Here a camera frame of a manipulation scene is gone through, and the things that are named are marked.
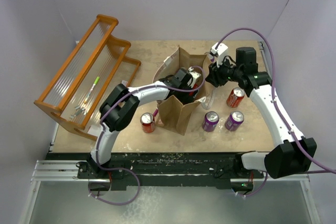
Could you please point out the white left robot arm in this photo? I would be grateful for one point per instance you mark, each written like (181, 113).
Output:
(118, 109)

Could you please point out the small grey metal clips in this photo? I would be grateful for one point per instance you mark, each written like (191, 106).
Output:
(79, 110)

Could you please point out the red cola can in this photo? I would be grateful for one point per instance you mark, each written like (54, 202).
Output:
(194, 93)
(147, 122)
(235, 98)

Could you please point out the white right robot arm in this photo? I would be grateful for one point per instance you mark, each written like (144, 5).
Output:
(290, 145)

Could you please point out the small purple marker pen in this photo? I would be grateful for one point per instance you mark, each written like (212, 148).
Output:
(155, 113)

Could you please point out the purple soda can front right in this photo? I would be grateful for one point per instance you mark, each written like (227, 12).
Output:
(234, 121)

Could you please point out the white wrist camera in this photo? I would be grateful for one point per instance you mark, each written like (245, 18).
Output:
(219, 51)
(194, 77)

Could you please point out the purple soda can front left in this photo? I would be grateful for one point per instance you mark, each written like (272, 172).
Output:
(210, 121)

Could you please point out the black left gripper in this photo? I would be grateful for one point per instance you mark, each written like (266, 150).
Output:
(187, 99)

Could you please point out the brown canvas tote bag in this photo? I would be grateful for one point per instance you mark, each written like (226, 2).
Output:
(173, 114)

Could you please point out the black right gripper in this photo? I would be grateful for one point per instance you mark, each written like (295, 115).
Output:
(214, 76)

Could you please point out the orange wooden framed tray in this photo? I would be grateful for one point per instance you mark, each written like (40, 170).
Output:
(97, 54)

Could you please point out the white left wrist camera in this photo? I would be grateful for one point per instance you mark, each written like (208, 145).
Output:
(194, 77)

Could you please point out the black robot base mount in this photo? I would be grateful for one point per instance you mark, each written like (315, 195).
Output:
(196, 169)

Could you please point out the purple soda can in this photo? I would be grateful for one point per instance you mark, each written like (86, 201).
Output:
(211, 57)
(210, 121)
(234, 121)

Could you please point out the green marker pen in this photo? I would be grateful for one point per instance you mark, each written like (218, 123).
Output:
(91, 90)

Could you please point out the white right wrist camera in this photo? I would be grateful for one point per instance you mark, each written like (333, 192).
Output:
(219, 51)

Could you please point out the purple soda can far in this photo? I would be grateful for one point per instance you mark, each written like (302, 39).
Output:
(211, 57)

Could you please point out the aluminium front rail frame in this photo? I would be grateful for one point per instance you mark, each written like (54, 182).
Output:
(57, 195)

